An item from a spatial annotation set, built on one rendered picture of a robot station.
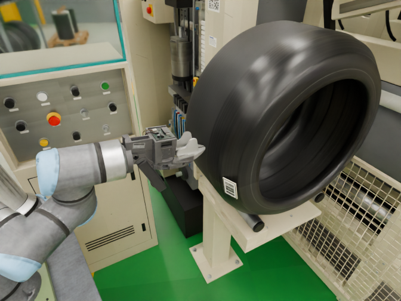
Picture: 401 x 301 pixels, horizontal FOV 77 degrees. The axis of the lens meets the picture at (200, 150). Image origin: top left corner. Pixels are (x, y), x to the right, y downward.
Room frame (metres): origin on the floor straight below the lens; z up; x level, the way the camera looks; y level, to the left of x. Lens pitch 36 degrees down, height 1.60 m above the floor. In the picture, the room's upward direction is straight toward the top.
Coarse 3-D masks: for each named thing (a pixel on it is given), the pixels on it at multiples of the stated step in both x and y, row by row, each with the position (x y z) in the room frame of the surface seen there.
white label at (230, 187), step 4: (224, 180) 0.47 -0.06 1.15; (228, 180) 0.47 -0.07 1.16; (224, 184) 0.48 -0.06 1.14; (228, 184) 0.47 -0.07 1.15; (232, 184) 0.46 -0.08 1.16; (224, 188) 0.48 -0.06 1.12; (228, 188) 0.47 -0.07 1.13; (232, 188) 0.46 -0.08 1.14; (228, 192) 0.47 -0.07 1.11; (232, 192) 0.46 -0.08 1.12; (236, 192) 0.46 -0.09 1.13; (232, 196) 0.47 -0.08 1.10; (236, 196) 0.46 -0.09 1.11
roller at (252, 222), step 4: (240, 212) 0.58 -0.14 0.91; (244, 216) 0.56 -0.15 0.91; (248, 216) 0.55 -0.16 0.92; (252, 216) 0.55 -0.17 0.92; (256, 216) 0.55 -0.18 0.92; (248, 220) 0.54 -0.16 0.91; (252, 220) 0.54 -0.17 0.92; (256, 220) 0.53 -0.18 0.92; (260, 220) 0.53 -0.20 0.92; (248, 224) 0.54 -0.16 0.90; (252, 224) 0.53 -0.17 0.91; (256, 224) 0.52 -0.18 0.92; (260, 224) 0.52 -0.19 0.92; (252, 228) 0.52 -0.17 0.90; (256, 228) 0.51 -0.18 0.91; (260, 228) 0.52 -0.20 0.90
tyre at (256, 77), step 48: (240, 48) 0.67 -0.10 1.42; (288, 48) 0.58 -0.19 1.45; (336, 48) 0.59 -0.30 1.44; (192, 96) 0.67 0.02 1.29; (240, 96) 0.53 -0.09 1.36; (288, 96) 0.51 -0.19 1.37; (336, 96) 0.85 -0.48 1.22; (240, 144) 0.48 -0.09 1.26; (288, 144) 0.88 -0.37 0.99; (336, 144) 0.77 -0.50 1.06; (240, 192) 0.47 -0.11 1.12; (288, 192) 0.67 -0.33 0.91
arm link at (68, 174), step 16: (96, 144) 0.44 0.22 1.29; (48, 160) 0.38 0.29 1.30; (64, 160) 0.38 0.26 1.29; (80, 160) 0.39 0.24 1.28; (96, 160) 0.40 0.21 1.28; (48, 176) 0.35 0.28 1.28; (64, 176) 0.36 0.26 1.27; (80, 176) 0.37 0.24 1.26; (96, 176) 0.39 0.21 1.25; (48, 192) 0.35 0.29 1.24; (64, 192) 0.36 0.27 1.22; (80, 192) 0.38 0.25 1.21
